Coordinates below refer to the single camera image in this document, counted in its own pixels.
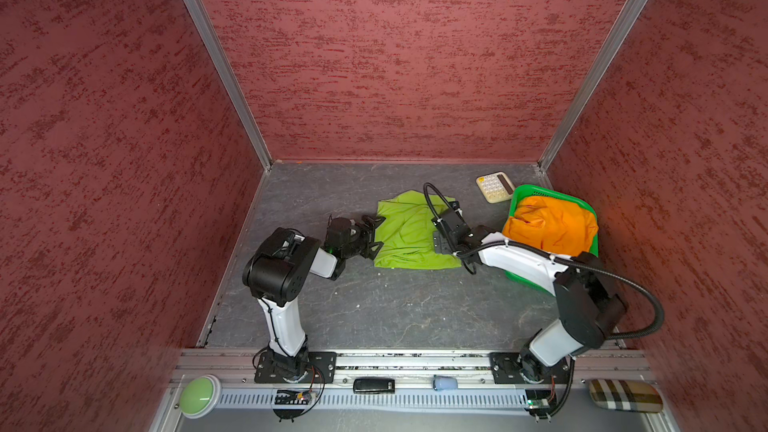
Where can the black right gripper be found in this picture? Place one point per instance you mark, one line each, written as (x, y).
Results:
(440, 244)

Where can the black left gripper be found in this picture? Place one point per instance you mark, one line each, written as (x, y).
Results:
(368, 234)

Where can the lime green shorts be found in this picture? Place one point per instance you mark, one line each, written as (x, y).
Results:
(407, 235)

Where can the orange shorts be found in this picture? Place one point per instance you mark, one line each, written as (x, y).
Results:
(552, 225)

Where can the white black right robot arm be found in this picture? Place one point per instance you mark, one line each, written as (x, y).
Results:
(588, 303)

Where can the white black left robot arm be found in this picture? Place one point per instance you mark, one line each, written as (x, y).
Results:
(277, 272)

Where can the cream desk calculator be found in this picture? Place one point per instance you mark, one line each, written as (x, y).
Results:
(495, 187)

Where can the green plastic laundry basket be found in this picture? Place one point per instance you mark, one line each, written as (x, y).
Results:
(522, 195)

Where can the black usb device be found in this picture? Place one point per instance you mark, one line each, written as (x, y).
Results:
(374, 385)

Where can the light blue small object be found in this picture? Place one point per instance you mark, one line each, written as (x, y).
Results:
(444, 383)

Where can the left circuit board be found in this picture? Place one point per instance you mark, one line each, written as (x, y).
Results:
(284, 397)

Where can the circuit board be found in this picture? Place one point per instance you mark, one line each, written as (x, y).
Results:
(539, 399)
(284, 397)

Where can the right circuit board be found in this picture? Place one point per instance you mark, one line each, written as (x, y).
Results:
(539, 399)

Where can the plaid patterned case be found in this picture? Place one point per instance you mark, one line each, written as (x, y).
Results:
(625, 396)

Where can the green round push button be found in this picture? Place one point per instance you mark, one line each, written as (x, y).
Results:
(200, 397)

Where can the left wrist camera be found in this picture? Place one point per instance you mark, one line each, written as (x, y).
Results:
(339, 232)

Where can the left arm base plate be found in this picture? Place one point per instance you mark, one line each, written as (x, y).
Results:
(324, 366)

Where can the aluminium front rail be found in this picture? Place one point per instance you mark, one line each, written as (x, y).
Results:
(413, 372)

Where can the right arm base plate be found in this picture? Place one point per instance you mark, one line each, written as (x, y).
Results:
(511, 368)

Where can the right aluminium corner post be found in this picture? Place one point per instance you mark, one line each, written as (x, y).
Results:
(622, 26)

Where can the aluminium corner post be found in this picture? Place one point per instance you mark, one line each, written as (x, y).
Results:
(217, 54)
(622, 26)

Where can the left aluminium corner post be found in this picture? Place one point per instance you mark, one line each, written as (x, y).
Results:
(217, 54)

